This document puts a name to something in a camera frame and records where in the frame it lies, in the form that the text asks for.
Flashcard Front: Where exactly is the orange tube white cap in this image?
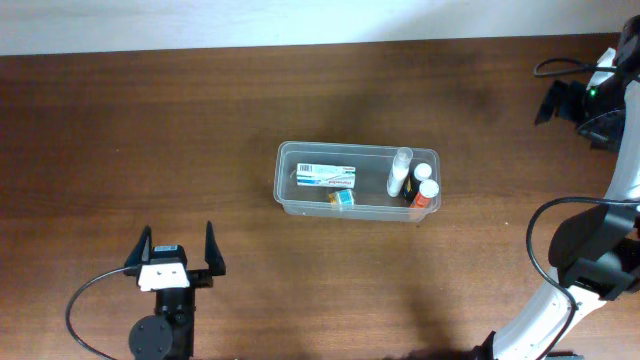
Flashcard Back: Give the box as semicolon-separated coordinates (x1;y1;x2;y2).
410;179;440;209

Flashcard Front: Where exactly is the white plastic lotion bottle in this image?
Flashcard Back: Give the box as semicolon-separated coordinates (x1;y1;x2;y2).
386;147;413;197

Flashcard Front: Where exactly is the clear plastic container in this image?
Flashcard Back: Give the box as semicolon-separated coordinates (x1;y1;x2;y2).
273;141;442;222

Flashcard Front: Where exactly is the black camera cable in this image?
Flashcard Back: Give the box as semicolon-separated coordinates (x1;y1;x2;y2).
524;57;640;360
64;265;141;360

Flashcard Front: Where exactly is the white Panadol medicine box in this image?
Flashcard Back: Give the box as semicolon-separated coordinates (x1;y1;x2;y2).
295;163;356;189

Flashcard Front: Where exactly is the black left camera cable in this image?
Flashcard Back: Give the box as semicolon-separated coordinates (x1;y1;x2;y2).
64;265;141;360

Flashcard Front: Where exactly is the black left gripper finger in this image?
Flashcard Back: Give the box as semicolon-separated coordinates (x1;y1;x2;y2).
124;226;152;267
204;221;226;276

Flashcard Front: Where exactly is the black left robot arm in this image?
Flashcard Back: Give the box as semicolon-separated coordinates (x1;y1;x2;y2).
124;223;226;360

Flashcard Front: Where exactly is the small gold-lidded jar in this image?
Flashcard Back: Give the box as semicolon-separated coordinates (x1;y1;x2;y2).
328;189;356;207

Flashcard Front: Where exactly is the dark syrup bottle white cap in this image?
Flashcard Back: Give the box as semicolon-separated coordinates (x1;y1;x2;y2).
402;162;432;202

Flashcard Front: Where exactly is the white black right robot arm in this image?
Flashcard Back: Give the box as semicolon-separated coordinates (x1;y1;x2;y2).
466;17;639;359

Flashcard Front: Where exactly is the black right camera cable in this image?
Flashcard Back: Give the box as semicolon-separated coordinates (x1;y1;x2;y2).
524;57;640;360

